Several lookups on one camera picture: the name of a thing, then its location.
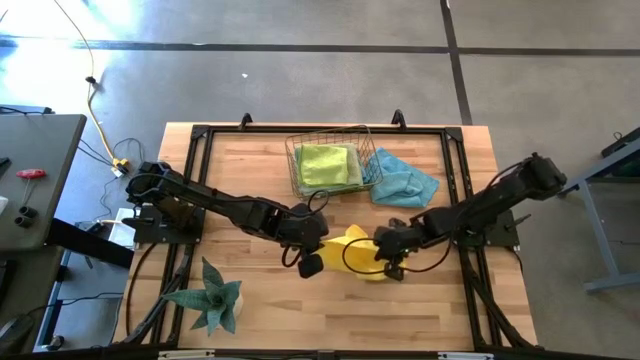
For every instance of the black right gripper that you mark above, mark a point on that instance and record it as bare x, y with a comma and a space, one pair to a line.
397, 240

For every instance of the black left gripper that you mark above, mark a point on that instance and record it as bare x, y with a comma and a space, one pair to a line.
305, 230

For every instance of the yellow microfiber towel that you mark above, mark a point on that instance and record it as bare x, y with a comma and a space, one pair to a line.
360, 255

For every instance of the blue microfiber towel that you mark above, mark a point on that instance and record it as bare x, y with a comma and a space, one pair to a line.
405, 185

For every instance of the lime green microfiber towel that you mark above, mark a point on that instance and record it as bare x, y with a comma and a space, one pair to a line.
322, 165

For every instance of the mint green microfiber towel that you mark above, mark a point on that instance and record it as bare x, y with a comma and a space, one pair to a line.
356, 172

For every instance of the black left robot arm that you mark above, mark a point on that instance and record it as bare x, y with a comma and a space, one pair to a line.
200, 195

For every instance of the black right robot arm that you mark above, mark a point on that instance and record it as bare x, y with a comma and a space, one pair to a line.
500, 195

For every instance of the green artificial plant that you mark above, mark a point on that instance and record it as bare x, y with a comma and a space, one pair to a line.
215, 300

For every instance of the black table clamp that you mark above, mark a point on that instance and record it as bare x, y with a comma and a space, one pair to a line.
398, 118
245, 120

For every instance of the blue-grey metal table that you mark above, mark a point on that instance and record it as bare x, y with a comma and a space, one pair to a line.
602, 240

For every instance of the black crossbar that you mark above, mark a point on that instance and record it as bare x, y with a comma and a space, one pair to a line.
90, 245

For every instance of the grey side table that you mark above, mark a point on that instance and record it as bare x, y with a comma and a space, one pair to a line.
40, 150

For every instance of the black cylinder parts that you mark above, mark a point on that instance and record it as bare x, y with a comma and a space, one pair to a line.
27, 212

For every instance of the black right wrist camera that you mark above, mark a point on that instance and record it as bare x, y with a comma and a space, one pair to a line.
395, 272

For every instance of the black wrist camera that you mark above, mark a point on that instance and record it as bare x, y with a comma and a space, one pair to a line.
310, 266
395, 272

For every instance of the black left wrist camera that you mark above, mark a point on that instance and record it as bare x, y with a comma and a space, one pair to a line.
310, 266

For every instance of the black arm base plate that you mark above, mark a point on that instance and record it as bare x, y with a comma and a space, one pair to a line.
150, 232
502, 232

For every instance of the black aluminium table frame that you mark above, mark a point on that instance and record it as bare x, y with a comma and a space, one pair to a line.
230, 129

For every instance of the white frame bracket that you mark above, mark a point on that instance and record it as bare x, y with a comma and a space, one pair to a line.
465, 356
185, 354

